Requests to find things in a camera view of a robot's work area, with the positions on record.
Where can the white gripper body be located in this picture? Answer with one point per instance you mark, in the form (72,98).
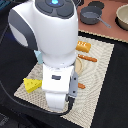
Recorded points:
(58,85)

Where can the orange toy bread loaf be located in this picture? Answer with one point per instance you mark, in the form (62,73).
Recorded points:
(83,46)

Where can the light blue milk carton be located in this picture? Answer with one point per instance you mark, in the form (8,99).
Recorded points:
(38,56)

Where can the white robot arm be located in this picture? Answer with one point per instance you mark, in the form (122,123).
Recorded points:
(51,27)

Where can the round wooden plate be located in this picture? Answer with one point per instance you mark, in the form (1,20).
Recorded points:
(78,66)

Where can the yellow toy cheese wedge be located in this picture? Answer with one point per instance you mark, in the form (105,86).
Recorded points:
(31,84)

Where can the grey frying pan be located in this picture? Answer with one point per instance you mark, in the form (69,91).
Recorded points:
(92,15)

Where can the beige bowl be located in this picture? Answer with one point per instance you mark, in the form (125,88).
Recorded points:
(122,15)

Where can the orange-handled toy fork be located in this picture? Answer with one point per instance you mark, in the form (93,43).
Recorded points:
(81,86)

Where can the orange-handled toy knife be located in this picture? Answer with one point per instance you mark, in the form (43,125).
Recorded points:
(87,58)

